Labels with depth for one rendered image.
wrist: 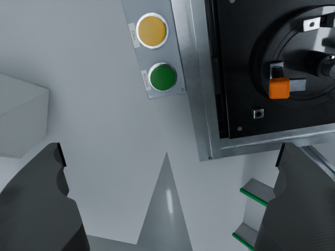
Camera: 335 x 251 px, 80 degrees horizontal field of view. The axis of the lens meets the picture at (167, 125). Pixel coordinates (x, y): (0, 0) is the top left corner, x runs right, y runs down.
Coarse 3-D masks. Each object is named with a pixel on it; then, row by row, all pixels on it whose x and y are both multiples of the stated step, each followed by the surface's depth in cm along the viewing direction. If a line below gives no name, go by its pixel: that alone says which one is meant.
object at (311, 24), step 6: (306, 18) 25; (312, 18) 25; (318, 18) 24; (300, 24) 25; (306, 24) 25; (312, 24) 25; (318, 24) 25; (300, 30) 26; (306, 30) 25; (312, 30) 25
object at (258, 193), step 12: (252, 180) 38; (252, 192) 35; (264, 192) 35; (252, 204) 40; (264, 204) 33; (252, 216) 42; (240, 228) 43; (252, 228) 43; (240, 240) 41; (252, 240) 41
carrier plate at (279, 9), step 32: (224, 0) 27; (256, 0) 27; (288, 0) 27; (320, 0) 27; (224, 32) 29; (256, 32) 29; (224, 64) 31; (256, 64) 31; (224, 96) 34; (256, 96) 33; (256, 128) 36; (288, 128) 35
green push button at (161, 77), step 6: (162, 66) 31; (156, 72) 32; (162, 72) 32; (168, 72) 32; (150, 78) 32; (156, 78) 32; (162, 78) 32; (168, 78) 32; (174, 78) 32; (156, 84) 33; (162, 84) 32; (168, 84) 32; (162, 90) 33
